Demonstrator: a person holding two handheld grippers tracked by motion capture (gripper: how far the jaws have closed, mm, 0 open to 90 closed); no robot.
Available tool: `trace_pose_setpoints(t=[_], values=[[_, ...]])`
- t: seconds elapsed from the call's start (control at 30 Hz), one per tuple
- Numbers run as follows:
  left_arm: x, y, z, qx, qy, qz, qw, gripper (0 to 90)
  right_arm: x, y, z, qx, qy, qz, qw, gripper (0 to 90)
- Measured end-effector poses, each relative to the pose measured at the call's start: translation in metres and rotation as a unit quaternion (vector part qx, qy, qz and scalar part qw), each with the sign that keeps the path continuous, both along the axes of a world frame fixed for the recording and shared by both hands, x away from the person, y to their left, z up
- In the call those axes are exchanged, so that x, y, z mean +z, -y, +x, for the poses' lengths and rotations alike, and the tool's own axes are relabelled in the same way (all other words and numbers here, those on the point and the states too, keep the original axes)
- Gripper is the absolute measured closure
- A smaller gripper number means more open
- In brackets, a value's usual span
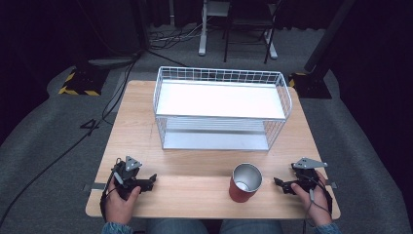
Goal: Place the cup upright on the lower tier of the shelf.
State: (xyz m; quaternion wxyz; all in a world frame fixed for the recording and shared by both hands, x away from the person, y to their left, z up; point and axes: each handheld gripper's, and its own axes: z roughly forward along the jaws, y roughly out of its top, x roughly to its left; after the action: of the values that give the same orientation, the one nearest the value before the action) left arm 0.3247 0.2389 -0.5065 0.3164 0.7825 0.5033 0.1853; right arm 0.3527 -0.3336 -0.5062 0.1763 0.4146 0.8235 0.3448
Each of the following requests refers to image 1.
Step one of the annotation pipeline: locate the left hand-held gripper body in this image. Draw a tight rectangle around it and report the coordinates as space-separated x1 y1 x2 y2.
111 155 148 200

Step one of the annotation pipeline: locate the white desk frame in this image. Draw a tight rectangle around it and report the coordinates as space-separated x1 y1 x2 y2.
198 0 280 60

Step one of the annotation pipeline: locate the grey right gripper cable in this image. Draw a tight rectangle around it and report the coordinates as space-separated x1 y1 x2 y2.
296 174 334 228

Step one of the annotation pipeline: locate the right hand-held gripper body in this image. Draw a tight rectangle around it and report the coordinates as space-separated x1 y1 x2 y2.
289 157 329 192

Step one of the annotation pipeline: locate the bundle of floor cables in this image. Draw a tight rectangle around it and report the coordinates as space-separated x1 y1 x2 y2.
149 19 208 52

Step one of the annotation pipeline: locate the black metal chair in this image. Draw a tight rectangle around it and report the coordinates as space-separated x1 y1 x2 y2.
222 0 282 65

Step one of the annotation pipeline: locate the white wire shelf rack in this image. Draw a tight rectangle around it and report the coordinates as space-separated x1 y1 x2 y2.
152 65 293 152

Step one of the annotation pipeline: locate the black slanted stand pole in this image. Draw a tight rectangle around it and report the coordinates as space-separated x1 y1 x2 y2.
303 0 358 74

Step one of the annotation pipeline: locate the black yellow striped stand base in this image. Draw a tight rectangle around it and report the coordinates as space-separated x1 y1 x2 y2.
287 70 333 99
57 65 111 98

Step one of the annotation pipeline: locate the red cup with metal inside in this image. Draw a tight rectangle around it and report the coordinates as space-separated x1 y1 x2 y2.
228 162 264 204

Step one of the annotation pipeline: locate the person's left hand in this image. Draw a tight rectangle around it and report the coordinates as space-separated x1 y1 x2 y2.
103 177 142 225

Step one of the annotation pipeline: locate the person's right hand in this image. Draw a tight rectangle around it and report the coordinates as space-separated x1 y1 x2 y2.
290 170 333 227

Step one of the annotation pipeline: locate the long black floor cable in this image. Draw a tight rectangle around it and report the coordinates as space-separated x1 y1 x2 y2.
0 53 142 226

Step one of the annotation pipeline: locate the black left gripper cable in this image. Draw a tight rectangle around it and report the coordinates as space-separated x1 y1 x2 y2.
99 157 123 222

